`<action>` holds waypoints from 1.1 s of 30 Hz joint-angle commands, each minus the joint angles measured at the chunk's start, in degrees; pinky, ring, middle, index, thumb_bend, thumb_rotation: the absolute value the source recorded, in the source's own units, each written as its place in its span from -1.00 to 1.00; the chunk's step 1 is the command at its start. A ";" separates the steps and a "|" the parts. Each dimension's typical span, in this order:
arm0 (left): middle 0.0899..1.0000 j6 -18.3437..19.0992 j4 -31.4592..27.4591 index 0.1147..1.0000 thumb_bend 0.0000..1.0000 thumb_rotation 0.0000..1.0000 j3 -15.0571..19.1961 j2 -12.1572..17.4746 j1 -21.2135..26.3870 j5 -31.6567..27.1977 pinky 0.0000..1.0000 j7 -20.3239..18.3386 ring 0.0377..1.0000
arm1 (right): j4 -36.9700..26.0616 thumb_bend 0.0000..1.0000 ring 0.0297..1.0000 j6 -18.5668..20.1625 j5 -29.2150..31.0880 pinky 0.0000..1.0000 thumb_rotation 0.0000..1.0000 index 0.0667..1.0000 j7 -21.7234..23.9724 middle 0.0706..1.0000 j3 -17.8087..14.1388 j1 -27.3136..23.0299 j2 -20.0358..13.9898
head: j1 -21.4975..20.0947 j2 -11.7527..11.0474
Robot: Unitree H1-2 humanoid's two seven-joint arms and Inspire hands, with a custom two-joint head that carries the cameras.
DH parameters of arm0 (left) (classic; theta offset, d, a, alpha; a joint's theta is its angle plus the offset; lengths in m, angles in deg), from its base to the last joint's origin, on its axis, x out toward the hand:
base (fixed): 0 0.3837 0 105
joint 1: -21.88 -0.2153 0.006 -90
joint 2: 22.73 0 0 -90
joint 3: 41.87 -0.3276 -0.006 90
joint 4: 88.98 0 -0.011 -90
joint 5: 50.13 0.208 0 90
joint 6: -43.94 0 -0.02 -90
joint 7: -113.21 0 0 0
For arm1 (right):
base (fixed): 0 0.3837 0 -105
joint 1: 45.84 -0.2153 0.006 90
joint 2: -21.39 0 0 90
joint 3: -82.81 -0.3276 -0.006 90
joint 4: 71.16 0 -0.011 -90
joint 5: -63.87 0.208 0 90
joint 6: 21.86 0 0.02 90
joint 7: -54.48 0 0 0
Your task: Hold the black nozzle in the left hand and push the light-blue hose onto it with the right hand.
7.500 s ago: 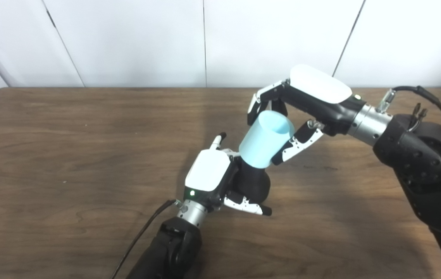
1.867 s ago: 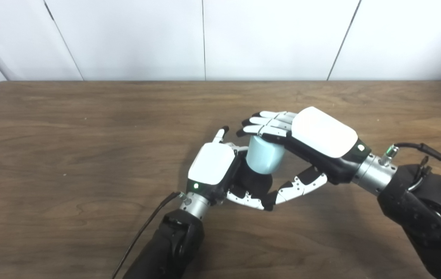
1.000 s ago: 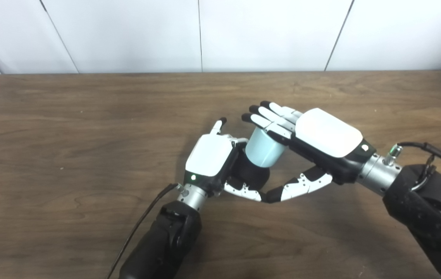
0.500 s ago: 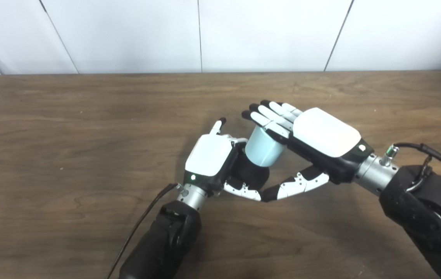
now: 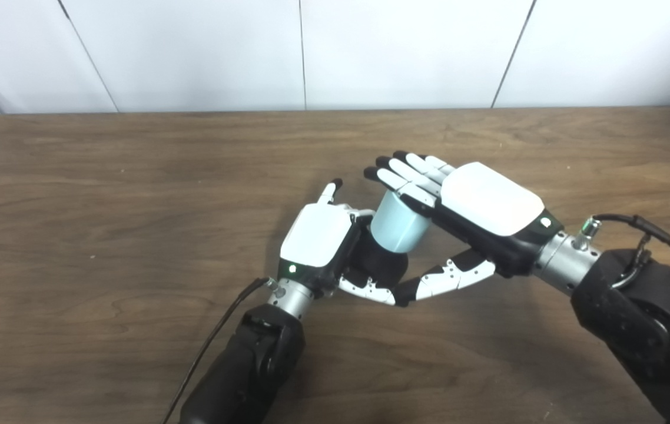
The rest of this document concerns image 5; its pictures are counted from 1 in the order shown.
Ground white and black left hand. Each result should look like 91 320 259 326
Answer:
279 178 409 307

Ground white and black right hand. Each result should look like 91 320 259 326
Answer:
363 151 564 308

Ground black flared nozzle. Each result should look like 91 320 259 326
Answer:
347 227 409 295

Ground light blue cylinder cup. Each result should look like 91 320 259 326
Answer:
370 190 433 254

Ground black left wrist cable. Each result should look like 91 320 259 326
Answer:
160 276 287 424

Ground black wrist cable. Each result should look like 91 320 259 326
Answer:
160 276 287 424
572 213 670 295

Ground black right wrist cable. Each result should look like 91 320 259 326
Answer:
572 213 670 295

